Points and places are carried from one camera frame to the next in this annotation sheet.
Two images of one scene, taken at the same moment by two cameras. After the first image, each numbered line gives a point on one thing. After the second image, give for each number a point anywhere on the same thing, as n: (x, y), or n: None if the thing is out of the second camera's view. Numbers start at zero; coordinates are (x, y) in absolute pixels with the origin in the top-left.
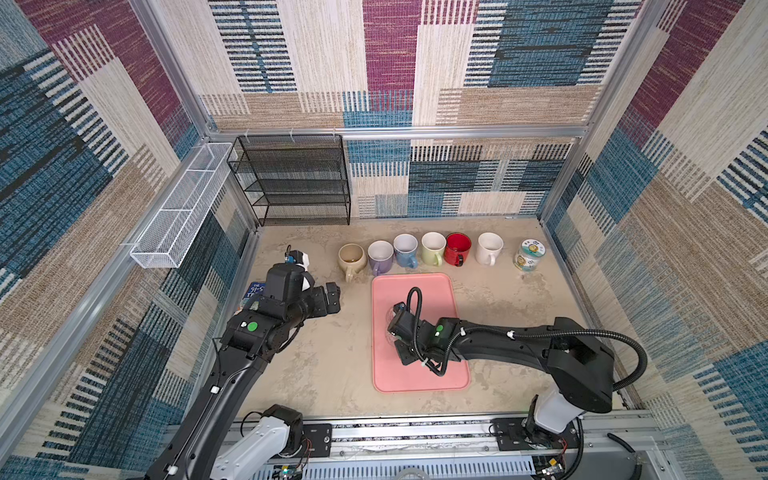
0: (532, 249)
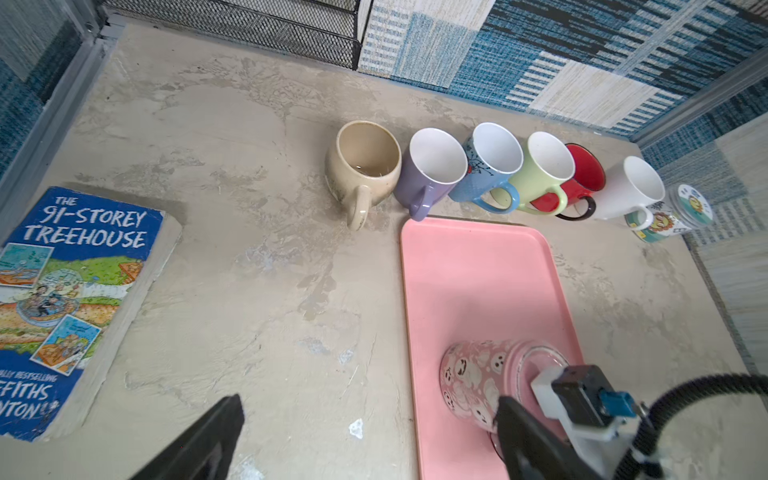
0: (685, 207)
